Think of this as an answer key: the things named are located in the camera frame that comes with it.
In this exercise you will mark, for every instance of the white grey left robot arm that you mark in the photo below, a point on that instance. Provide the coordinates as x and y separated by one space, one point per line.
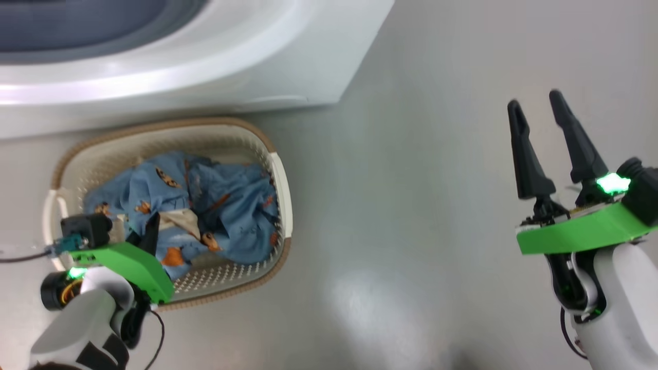
87 318

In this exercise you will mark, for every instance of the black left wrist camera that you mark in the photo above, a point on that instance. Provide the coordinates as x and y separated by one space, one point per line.
87 228

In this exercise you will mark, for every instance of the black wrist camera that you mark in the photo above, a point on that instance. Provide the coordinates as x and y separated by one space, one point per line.
87 228
642 190

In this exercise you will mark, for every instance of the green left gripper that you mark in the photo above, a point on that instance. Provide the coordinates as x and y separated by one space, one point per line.
136 264

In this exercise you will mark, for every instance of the cream perforated laundry basket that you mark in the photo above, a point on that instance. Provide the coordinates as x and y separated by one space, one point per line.
205 133

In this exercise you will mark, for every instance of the white washing machine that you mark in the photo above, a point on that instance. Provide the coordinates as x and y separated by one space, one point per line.
231 61

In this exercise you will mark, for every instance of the steel washing machine drum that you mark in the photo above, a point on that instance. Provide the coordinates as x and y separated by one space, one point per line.
77 20

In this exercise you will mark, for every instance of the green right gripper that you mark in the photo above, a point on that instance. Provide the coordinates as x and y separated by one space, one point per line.
576 231

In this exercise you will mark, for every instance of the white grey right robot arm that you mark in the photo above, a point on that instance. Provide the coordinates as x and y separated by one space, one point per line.
622 308

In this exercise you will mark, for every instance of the blue printed garment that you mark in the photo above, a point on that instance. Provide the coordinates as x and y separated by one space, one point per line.
226 205

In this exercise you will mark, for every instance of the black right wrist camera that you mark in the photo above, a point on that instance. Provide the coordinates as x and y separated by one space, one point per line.
642 190

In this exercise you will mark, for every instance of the grey rubber door gasket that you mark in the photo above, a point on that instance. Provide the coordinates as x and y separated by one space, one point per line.
175 25

